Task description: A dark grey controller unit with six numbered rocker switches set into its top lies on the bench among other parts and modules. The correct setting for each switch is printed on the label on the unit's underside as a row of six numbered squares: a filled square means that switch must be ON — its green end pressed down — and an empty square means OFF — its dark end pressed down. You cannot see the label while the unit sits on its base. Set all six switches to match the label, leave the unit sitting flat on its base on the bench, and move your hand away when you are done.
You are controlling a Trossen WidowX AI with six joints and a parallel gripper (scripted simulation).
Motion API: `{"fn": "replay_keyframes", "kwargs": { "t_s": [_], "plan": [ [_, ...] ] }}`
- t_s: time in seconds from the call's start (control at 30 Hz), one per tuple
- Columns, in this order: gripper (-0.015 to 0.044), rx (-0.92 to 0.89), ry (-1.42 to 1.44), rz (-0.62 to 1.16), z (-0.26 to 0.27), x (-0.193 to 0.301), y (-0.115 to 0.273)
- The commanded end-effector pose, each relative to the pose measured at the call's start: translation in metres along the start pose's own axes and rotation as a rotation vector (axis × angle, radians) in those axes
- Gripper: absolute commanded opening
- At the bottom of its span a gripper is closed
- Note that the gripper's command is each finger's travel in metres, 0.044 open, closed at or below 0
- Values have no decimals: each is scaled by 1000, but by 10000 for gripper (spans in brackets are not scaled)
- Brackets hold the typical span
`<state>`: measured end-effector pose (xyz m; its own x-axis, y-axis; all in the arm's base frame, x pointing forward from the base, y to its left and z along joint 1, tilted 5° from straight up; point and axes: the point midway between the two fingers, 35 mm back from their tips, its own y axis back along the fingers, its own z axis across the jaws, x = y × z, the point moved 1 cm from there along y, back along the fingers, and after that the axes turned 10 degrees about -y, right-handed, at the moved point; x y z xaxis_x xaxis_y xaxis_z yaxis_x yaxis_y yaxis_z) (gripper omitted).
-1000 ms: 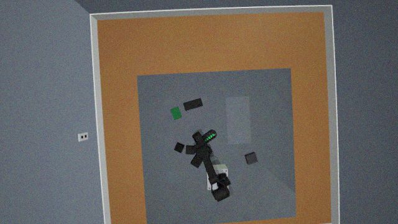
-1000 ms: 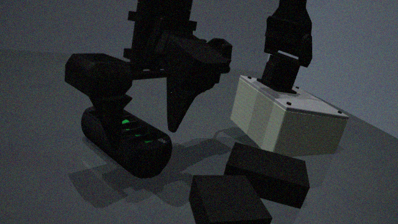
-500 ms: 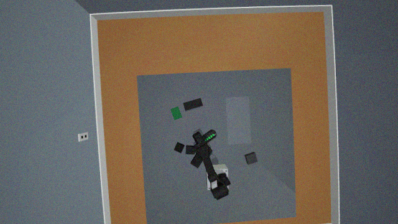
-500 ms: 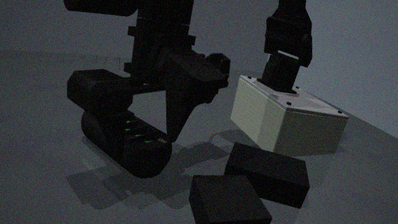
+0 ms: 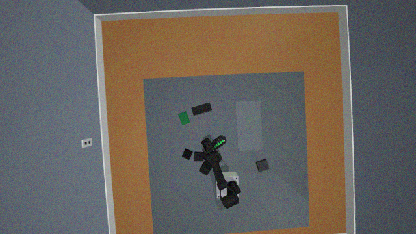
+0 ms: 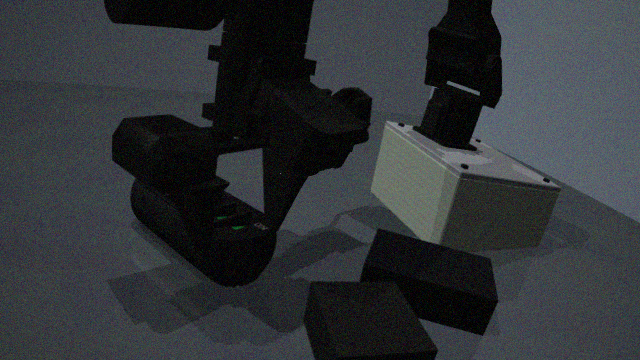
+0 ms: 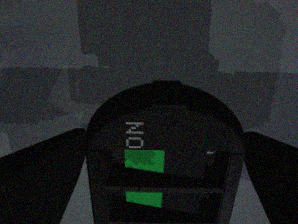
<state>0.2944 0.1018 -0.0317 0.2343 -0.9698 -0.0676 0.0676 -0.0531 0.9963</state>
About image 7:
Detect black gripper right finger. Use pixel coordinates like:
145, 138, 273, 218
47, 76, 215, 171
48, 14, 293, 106
243, 132, 298, 224

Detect dark grey controller unit with green rocker switches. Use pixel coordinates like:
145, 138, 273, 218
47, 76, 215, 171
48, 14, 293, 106
85, 80, 246, 224

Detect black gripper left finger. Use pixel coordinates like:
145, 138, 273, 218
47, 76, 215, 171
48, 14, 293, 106
0, 128, 85, 224

